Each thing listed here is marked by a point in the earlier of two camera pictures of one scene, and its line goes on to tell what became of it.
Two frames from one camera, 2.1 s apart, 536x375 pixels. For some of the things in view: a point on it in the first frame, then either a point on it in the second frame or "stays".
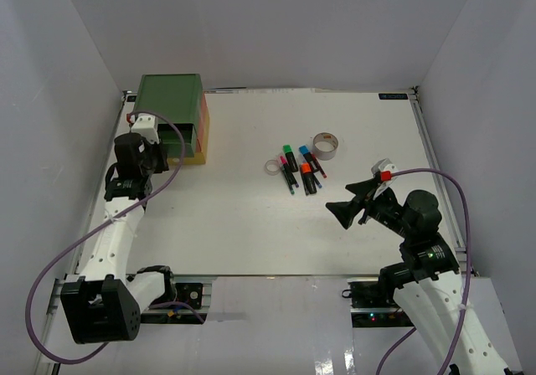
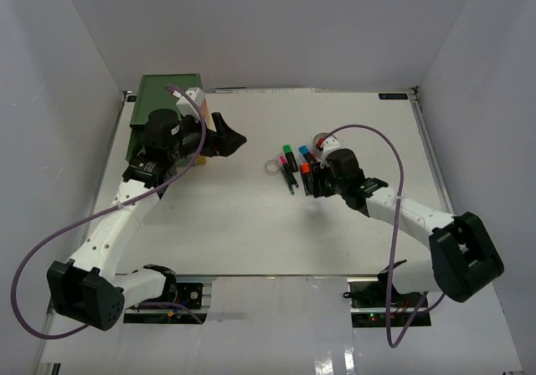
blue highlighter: (306, 152) stays
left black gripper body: (157, 159) → (188, 141)
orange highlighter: (308, 179) stays
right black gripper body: (386, 212) → (324, 183)
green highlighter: (291, 157) stays
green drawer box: (179, 96) stays
